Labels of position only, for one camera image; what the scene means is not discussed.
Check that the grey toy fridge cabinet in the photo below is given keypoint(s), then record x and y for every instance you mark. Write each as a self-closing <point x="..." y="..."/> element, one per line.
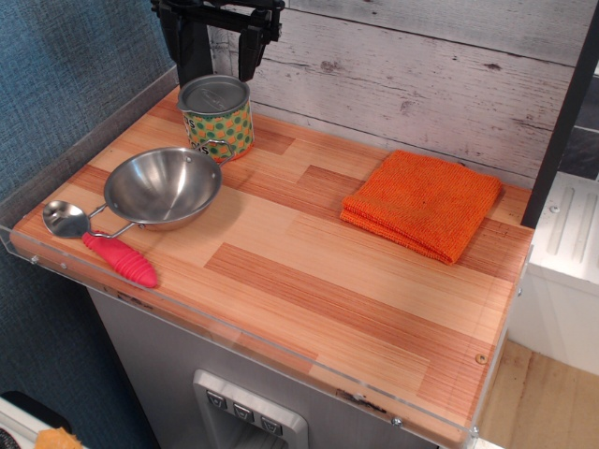
<point x="161" y="360"/>

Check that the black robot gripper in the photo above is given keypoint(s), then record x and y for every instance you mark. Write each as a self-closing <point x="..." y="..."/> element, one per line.
<point x="258" y="23"/>

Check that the white toy sink unit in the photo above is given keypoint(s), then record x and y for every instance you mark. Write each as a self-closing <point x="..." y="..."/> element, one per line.
<point x="556" y="310"/>

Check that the dark vertical post right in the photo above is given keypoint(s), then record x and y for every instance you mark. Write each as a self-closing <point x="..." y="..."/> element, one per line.
<point x="572" y="103"/>

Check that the dark vertical post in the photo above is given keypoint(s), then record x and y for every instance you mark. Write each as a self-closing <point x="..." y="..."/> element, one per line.
<point x="196" y="52"/>
<point x="572" y="103"/>

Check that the dark vertical post left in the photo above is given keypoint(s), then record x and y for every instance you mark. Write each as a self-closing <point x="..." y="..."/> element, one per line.
<point x="196" y="52"/>

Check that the green orange patterned tin can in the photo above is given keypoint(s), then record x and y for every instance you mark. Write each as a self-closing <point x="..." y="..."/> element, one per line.
<point x="217" y="116"/>

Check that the clear acrylic table guard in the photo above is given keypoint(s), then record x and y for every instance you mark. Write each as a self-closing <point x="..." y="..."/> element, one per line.
<point x="270" y="271"/>

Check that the black white device bottom left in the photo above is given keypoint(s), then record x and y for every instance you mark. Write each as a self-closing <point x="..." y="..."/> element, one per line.
<point x="23" y="417"/>

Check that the steel kadai with handles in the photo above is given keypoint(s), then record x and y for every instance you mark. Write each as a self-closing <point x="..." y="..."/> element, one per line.
<point x="162" y="189"/>

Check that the silver dispenser button panel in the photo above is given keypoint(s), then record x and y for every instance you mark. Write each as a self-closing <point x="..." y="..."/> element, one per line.
<point x="248" y="414"/>

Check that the spoon with red handle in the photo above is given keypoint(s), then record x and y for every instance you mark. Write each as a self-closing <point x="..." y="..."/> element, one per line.
<point x="65" y="220"/>

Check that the orange cloth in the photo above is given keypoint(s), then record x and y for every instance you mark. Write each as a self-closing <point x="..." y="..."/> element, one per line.
<point x="425" y="204"/>

